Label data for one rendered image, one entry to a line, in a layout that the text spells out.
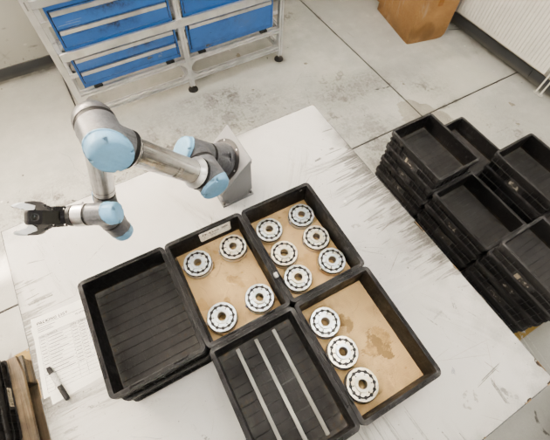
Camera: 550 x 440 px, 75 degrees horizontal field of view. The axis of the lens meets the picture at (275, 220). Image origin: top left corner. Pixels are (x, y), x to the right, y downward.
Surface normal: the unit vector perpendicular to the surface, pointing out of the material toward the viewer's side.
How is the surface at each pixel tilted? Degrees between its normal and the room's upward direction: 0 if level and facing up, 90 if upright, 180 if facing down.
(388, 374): 0
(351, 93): 0
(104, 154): 82
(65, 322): 0
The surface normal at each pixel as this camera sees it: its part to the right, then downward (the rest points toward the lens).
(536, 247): 0.03, -0.49
